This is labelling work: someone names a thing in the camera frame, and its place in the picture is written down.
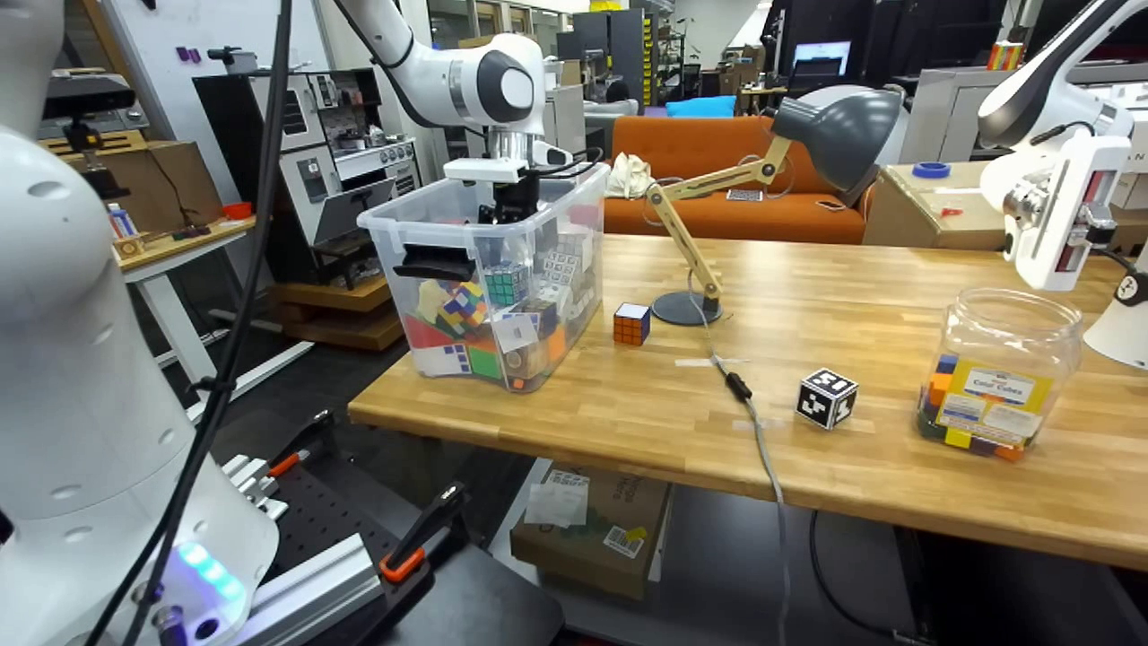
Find orange white puzzle cube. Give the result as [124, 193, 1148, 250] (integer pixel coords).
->
[610, 300, 657, 353]

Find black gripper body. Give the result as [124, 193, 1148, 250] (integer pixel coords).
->
[480, 170, 546, 231]

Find orange black bar clamp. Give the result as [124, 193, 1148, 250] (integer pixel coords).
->
[249, 409, 338, 483]
[376, 480, 473, 590]

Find cardboard box with labels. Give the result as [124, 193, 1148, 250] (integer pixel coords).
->
[510, 459, 673, 603]

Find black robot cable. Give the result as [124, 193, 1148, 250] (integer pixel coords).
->
[84, 0, 298, 646]

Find brown side box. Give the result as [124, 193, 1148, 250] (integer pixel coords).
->
[862, 157, 1011, 250]

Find braided lamp cable with switch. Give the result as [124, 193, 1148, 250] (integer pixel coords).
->
[677, 292, 801, 646]

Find small background monitor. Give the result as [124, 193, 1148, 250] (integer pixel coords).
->
[786, 37, 854, 84]

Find aluminium extrusion bar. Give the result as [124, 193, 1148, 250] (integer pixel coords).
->
[228, 532, 404, 646]

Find grey lab equipment rack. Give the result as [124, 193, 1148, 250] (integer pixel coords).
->
[190, 67, 422, 283]

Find wooden desk white legs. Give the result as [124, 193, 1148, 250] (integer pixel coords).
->
[111, 210, 316, 422]

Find green faced puzzle cube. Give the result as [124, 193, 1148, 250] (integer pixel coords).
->
[463, 344, 510, 383]

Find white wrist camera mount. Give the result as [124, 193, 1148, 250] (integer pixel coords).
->
[441, 154, 532, 185]

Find grey cabinet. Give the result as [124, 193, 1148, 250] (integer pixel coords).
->
[901, 65, 1019, 166]

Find orange sofa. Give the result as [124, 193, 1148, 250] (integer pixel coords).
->
[601, 112, 871, 248]

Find yellow orange puzzle cube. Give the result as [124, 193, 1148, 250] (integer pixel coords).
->
[413, 279, 463, 332]

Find black mounting plate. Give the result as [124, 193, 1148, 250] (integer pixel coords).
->
[207, 405, 566, 646]

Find thin black floor cable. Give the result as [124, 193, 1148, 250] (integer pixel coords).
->
[805, 511, 925, 642]

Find black white tag cube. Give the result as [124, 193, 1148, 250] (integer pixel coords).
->
[793, 365, 862, 432]

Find clear plastic jar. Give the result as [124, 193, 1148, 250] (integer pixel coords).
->
[915, 283, 1085, 462]

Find clear plastic storage bin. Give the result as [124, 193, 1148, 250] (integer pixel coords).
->
[353, 157, 614, 395]

